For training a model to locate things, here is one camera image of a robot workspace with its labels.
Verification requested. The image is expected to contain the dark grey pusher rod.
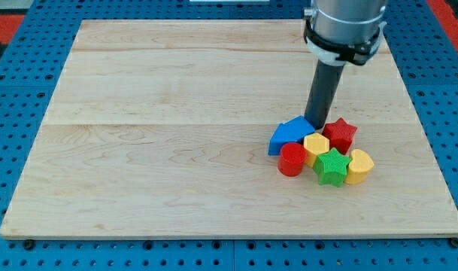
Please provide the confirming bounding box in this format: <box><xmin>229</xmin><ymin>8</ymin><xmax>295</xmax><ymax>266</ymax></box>
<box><xmin>304</xmin><ymin>60</ymin><xmax>344</xmax><ymax>129</ymax></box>

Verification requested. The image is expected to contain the yellow hexagon block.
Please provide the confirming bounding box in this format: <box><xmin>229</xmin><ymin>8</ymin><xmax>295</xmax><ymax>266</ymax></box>
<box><xmin>303</xmin><ymin>132</ymin><xmax>330</xmax><ymax>167</ymax></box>

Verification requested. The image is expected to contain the wooden board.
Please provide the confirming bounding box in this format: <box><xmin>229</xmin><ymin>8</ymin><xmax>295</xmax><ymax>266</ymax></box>
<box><xmin>0</xmin><ymin>20</ymin><xmax>458</xmax><ymax>240</ymax></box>

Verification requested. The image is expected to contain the green star block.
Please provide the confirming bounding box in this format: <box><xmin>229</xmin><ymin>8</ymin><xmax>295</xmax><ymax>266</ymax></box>
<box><xmin>313</xmin><ymin>148</ymin><xmax>352</xmax><ymax>187</ymax></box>

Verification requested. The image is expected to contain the yellow heart block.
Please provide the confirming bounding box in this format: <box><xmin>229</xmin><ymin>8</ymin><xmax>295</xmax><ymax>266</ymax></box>
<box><xmin>344</xmin><ymin>149</ymin><xmax>375</xmax><ymax>185</ymax></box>

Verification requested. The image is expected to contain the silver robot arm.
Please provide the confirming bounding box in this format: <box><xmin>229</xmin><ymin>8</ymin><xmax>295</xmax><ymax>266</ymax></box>
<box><xmin>304</xmin><ymin>0</ymin><xmax>387</xmax><ymax>129</ymax></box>

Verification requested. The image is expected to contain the red star block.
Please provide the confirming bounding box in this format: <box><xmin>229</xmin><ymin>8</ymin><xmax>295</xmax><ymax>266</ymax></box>
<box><xmin>322</xmin><ymin>117</ymin><xmax>358</xmax><ymax>154</ymax></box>

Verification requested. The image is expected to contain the red cylinder block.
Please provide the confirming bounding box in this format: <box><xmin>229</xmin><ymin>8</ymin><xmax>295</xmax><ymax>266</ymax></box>
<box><xmin>278</xmin><ymin>142</ymin><xmax>307</xmax><ymax>177</ymax></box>

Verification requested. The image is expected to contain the blue arrow block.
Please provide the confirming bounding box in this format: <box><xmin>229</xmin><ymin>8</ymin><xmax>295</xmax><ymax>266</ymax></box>
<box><xmin>268</xmin><ymin>116</ymin><xmax>315</xmax><ymax>156</ymax></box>

